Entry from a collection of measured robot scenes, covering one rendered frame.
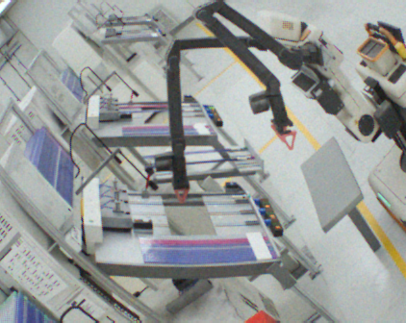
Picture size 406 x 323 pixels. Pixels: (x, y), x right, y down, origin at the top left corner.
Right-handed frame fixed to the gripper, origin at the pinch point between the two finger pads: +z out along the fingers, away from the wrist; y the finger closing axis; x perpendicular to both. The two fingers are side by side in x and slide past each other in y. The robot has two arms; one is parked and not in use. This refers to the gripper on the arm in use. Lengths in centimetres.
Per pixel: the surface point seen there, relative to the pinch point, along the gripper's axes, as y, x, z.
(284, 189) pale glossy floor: -121, 78, 58
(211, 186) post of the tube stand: -29.6, 16.9, 8.6
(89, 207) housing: 23.5, -41.1, -11.4
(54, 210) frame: 49, -56, -23
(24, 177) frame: 49, -68, -38
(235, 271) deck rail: 60, 11, 5
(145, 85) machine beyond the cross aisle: -440, 12, 63
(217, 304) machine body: 42, 7, 34
